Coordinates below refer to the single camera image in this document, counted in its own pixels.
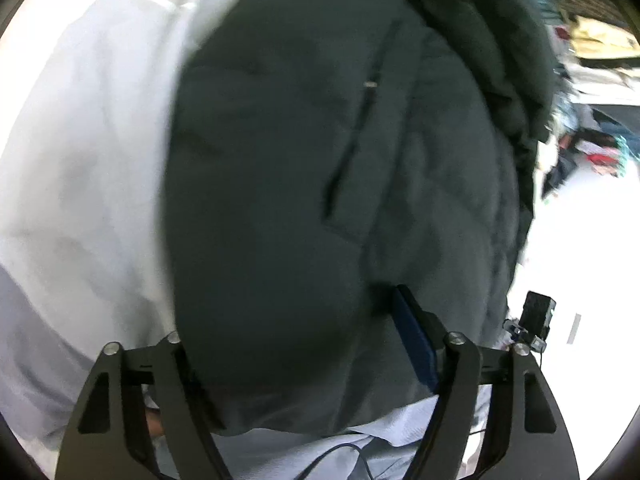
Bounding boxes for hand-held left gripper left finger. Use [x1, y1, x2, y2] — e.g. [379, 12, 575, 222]
[54, 331, 235, 480]

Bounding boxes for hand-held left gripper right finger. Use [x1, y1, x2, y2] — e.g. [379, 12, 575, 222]
[391, 284, 582, 480]

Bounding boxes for black puffer jacket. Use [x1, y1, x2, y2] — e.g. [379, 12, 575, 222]
[161, 0, 562, 437]

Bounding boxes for pile of clothes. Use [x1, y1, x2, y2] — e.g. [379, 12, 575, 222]
[537, 0, 640, 203]

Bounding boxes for person's light blue pants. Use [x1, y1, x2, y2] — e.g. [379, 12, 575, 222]
[145, 392, 501, 480]

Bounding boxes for white cloth sheet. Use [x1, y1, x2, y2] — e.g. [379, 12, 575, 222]
[0, 0, 283, 461]

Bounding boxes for black camera on mount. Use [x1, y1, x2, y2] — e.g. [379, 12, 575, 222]
[504, 290, 557, 354]

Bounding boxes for black cable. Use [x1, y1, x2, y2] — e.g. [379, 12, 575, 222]
[295, 427, 488, 480]

